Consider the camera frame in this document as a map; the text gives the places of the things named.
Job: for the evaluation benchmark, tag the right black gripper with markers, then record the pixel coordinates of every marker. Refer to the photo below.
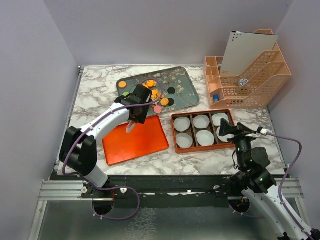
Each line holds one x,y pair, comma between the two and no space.
241,131

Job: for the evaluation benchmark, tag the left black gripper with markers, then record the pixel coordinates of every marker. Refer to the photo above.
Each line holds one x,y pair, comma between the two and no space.
141,119

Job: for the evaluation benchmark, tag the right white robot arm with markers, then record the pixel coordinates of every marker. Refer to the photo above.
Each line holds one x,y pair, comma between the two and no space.
255,182

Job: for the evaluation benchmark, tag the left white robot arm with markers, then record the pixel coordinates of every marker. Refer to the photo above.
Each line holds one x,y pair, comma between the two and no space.
79,145

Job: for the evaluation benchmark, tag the orange metal tin lid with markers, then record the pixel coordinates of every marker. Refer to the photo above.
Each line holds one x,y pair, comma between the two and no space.
145,139

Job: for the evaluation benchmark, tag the pink round cookie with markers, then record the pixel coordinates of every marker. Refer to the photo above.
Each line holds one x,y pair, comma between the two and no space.
157,109

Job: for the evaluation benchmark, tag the orange round cracker cookie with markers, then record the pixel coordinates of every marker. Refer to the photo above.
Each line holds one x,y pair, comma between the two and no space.
164,102

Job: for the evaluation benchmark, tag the blue capped bottle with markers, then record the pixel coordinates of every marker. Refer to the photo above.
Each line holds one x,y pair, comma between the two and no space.
216,98

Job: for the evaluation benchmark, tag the orange flower cookie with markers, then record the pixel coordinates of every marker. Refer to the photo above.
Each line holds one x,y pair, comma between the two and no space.
151,83

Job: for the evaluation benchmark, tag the black round cookie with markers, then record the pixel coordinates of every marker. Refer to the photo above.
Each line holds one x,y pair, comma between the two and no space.
171,102
171,90

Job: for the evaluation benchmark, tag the peach plastic desk organizer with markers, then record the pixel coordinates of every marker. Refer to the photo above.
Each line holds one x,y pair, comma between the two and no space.
266,76

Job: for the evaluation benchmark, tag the orange cookie tin box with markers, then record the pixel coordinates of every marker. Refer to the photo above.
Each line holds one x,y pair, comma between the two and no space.
192,131

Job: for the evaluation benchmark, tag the round patterned tape roll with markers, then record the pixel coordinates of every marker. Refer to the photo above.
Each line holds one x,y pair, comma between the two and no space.
242,82

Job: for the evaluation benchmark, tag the floral dark serving tray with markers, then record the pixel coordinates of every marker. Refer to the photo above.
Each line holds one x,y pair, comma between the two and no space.
177,77

